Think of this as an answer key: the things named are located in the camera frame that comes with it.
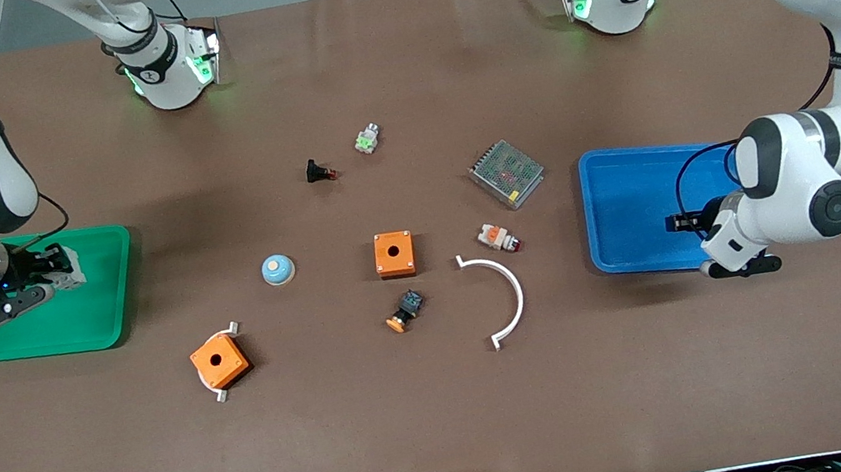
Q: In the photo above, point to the orange button box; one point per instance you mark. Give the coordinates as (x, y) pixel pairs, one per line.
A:
(394, 255)
(221, 362)

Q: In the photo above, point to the metal mesh power supply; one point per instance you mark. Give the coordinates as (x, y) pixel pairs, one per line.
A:
(507, 174)

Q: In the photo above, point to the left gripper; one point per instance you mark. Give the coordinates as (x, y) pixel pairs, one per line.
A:
(705, 217)

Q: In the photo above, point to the small black red switch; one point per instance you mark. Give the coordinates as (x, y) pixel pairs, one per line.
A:
(316, 171)

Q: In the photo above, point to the green white push button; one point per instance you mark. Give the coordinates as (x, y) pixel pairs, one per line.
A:
(367, 140)

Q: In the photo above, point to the orange white indicator lamp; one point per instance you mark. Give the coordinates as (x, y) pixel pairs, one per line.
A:
(497, 237)

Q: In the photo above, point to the blue round buzzer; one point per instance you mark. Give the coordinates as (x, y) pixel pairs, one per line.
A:
(277, 270)

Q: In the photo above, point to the green plastic tray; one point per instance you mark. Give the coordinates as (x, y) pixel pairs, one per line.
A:
(96, 321)

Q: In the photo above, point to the brown table mat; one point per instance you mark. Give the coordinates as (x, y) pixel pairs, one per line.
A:
(416, 422)

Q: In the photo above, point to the orange black mushroom button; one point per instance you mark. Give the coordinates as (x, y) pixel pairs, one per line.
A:
(408, 307)

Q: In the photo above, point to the blue plastic tray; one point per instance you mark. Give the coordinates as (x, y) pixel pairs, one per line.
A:
(635, 202)

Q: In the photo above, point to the white red circuit breaker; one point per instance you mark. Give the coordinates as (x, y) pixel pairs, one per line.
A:
(67, 271)

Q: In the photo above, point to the orange box with brackets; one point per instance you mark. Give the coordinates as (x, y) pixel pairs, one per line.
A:
(222, 396)

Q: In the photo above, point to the large white curved bracket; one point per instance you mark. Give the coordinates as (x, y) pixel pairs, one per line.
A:
(518, 292)

